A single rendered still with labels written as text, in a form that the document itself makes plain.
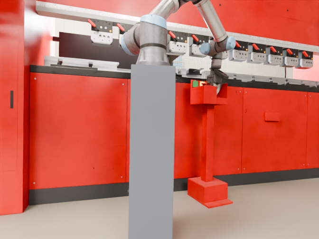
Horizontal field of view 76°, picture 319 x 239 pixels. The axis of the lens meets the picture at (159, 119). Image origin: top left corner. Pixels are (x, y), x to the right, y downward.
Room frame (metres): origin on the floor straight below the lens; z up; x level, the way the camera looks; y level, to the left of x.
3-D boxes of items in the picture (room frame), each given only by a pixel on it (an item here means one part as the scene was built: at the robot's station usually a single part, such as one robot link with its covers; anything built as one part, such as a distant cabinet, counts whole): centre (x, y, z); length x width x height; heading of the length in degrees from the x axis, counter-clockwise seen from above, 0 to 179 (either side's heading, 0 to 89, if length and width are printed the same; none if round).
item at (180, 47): (1.69, -0.13, 1.18); 0.15 x 0.09 x 0.17; 107
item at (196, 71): (1.92, -0.33, 1.01); 0.26 x 0.12 x 0.05; 17
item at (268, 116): (1.79, -0.99, 0.59); 0.15 x 0.02 x 0.07; 107
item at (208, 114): (1.44, -0.34, 0.39); 0.06 x 0.06 x 0.54; 24
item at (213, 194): (1.41, -0.36, 0.06); 0.25 x 0.20 x 0.12; 24
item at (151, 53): (0.90, 0.03, 0.82); 0.15 x 0.15 x 0.10
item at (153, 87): (0.90, 0.03, 0.39); 0.18 x 0.18 x 0.78; 4
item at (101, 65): (1.48, 0.56, 0.92); 0.50 x 0.06 x 0.10; 107
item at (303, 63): (2.10, -1.47, 1.18); 0.15 x 0.09 x 0.17; 107
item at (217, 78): (1.46, -0.39, 0.87); 0.09 x 0.08 x 0.12; 24
